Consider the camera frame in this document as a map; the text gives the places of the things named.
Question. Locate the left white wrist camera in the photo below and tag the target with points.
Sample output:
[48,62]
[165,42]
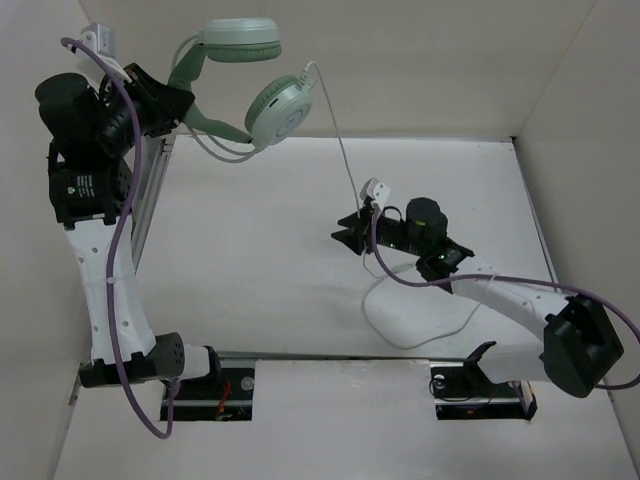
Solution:
[101,40]

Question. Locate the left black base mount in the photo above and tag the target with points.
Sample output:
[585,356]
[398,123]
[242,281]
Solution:
[228,400]

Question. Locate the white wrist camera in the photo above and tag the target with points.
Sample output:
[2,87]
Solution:
[376,192]
[101,40]

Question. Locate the aluminium rail left edge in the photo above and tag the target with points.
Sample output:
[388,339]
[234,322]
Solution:
[156,153]

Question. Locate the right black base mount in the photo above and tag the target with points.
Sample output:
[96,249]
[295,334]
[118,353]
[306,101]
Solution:
[462,391]

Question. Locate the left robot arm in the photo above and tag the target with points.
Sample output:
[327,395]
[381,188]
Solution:
[94,163]

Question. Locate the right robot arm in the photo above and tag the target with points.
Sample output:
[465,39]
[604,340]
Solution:
[576,344]

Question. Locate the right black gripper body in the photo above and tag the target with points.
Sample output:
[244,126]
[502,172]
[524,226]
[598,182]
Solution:
[392,232]

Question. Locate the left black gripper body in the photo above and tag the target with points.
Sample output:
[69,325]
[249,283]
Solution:
[154,115]

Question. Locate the mint green headphones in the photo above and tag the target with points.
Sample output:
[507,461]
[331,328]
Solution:
[279,105]

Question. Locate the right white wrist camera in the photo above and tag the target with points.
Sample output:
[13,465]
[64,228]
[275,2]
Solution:
[376,192]

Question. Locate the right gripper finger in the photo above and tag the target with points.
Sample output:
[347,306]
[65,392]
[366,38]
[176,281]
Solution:
[355,240]
[359,220]

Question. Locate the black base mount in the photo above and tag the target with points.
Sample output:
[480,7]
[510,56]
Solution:
[228,400]
[462,391]

